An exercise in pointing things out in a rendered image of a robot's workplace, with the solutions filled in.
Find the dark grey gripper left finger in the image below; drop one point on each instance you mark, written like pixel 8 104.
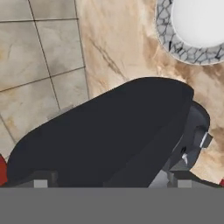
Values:
pixel 43 178

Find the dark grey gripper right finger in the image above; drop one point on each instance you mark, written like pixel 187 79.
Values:
pixel 186 178

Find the black stand mixer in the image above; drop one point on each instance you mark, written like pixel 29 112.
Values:
pixel 110 128

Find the red object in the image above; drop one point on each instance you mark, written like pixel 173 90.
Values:
pixel 222 183
pixel 2 170

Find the white plate with marbled rim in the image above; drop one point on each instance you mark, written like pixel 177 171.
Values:
pixel 198 20

